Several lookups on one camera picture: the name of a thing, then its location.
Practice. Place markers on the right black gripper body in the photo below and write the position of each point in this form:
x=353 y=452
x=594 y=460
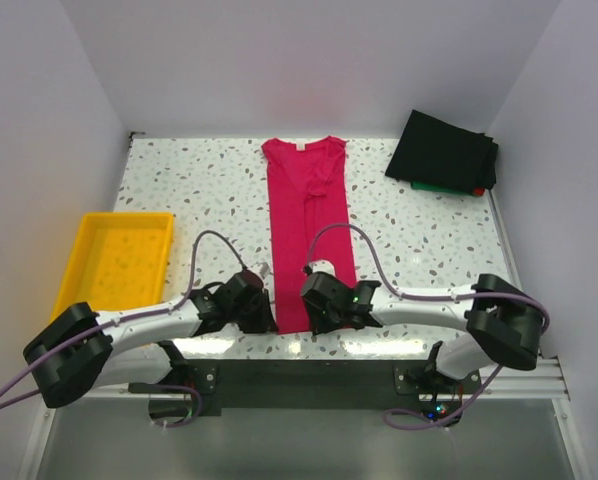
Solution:
x=317 y=310

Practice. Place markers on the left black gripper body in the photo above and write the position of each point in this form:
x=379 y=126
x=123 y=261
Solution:
x=258 y=310

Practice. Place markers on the magenta t shirt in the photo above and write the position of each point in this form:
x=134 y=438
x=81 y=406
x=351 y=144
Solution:
x=307 y=192

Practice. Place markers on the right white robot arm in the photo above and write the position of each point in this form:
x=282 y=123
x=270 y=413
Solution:
x=498 y=324

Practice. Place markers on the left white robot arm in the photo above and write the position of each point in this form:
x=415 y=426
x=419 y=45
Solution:
x=69 y=357

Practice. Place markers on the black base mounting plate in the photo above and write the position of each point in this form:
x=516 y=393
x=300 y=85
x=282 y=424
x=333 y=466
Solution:
x=210 y=386

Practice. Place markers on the yellow plastic tray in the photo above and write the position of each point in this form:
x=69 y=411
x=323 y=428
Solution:
x=118 y=261

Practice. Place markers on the folded green t shirt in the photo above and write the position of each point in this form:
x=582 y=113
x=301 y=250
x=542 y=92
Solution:
x=437 y=189

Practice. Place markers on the folded black t shirt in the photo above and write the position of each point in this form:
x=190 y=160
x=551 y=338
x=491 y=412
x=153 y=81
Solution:
x=435 y=152

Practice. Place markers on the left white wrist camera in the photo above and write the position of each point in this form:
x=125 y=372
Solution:
x=263 y=270

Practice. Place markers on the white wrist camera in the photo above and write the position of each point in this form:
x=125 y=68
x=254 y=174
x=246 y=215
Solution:
x=322 y=265
x=263 y=270

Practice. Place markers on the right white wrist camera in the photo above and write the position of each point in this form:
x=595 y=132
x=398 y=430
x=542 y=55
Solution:
x=322 y=265

